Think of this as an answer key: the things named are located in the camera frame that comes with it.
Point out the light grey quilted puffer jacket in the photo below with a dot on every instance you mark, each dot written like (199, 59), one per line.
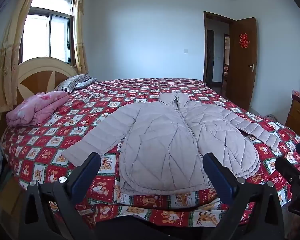
(165, 140)

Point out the red paper door decoration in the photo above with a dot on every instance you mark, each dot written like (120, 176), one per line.
(244, 40)

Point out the wooden cabinet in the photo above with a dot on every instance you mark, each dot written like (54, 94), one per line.
(298, 115)

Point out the window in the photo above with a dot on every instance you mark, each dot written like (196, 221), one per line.
(43, 32)

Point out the striped pillow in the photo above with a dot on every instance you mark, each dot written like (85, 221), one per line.
(70, 83)

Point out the brown door frame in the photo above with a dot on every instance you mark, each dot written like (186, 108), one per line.
(205, 50)

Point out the grey pillow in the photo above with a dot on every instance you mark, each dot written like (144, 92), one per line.
(86, 82)

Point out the wide yellow curtain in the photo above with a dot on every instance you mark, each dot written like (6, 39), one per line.
(10, 55)

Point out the red checkered cartoon bedspread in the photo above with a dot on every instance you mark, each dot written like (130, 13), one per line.
(65, 120)

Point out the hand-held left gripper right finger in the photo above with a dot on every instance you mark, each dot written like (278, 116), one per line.
(218, 172)

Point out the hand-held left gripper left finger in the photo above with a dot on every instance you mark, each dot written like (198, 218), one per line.
(86, 171)

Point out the folded pink floral quilt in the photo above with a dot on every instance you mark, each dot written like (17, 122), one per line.
(32, 110)

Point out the white wall switch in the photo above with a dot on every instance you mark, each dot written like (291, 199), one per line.
(186, 51)

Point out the brown wooden door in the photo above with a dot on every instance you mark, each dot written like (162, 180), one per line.
(241, 80)

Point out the wooden fan-pattern headboard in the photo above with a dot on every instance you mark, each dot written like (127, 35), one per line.
(37, 76)

